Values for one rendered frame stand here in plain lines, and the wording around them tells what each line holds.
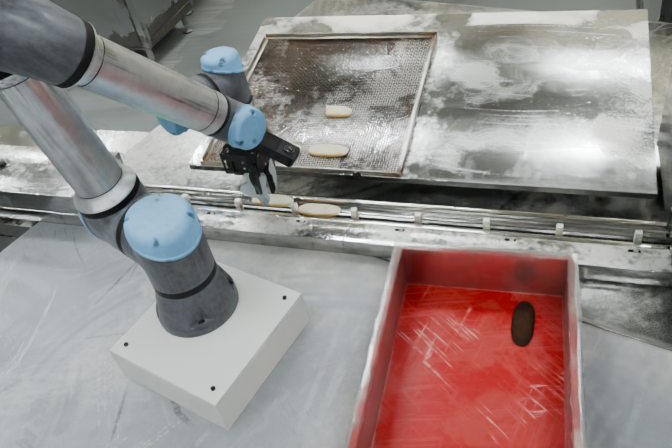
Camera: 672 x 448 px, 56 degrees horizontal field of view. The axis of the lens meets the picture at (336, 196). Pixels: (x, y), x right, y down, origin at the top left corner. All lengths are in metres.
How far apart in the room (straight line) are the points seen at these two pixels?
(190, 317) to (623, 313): 0.76
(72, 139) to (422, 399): 0.70
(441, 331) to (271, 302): 0.31
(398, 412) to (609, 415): 0.32
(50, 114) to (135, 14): 3.05
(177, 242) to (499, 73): 0.92
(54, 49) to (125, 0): 3.20
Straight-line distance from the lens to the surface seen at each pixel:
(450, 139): 1.46
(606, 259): 1.26
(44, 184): 1.69
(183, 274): 1.08
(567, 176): 1.38
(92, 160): 1.09
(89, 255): 1.57
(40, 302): 1.52
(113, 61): 0.92
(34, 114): 1.03
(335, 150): 1.47
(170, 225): 1.05
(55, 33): 0.87
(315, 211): 1.39
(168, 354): 1.17
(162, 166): 1.75
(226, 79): 1.22
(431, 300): 1.22
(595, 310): 1.23
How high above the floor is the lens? 1.76
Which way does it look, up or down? 39 degrees down
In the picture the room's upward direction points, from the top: 12 degrees counter-clockwise
